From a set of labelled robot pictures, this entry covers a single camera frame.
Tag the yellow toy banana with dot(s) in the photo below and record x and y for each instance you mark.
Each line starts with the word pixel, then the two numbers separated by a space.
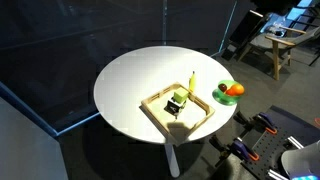
pixel 192 81

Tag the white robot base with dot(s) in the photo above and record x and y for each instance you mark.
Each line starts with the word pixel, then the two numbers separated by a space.
pixel 301 160

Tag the green plastic bowl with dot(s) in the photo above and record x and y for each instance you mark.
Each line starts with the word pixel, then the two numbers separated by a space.
pixel 225 99

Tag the toy orange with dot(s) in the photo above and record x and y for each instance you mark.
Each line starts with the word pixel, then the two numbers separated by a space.
pixel 236 89

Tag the black white checkered cube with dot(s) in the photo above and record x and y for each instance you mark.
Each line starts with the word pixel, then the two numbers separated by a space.
pixel 173 106

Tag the light green cube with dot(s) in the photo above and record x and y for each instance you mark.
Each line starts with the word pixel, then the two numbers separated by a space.
pixel 181 95

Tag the wooden tray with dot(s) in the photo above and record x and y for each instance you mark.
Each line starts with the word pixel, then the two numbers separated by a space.
pixel 196 115

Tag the purple orange bar clamp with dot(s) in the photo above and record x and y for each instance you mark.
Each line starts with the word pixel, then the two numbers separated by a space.
pixel 266 121
pixel 241 150

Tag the black flat panel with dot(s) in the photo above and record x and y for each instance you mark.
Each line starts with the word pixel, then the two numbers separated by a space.
pixel 245 28

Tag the wooden armchair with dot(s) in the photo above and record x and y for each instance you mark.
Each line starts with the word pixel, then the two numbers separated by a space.
pixel 276 56

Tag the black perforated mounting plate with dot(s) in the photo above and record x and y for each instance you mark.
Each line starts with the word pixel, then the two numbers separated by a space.
pixel 283 131

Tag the aluminium extrusion bar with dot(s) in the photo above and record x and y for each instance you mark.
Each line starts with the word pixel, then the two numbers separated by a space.
pixel 295 142
pixel 276 175

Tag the white table pedestal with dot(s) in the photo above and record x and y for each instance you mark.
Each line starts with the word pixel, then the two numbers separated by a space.
pixel 171 160

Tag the blue floor rail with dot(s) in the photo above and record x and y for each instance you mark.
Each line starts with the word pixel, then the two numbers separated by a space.
pixel 30 111

